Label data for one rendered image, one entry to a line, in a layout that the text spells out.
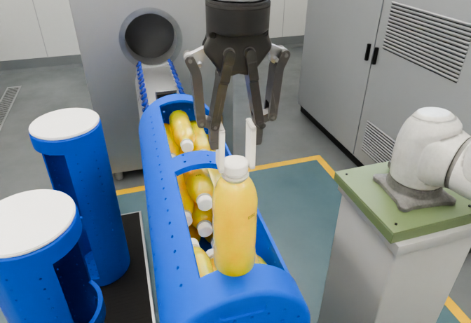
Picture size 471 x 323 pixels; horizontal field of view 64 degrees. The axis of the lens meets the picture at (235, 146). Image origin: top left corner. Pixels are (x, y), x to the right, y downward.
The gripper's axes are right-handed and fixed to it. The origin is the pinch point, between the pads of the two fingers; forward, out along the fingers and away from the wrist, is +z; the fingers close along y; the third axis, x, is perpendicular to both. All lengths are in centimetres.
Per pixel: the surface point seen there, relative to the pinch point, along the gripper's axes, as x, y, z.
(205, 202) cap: -27.4, 0.9, 33.1
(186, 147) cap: -56, 2, 34
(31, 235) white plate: -40, 47, 47
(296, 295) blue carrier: 4.6, -10.7, 30.3
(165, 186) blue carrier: -31.1, 10.1, 29.4
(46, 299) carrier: -33, 46, 66
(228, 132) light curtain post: -135, -28, 76
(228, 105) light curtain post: -135, -28, 59
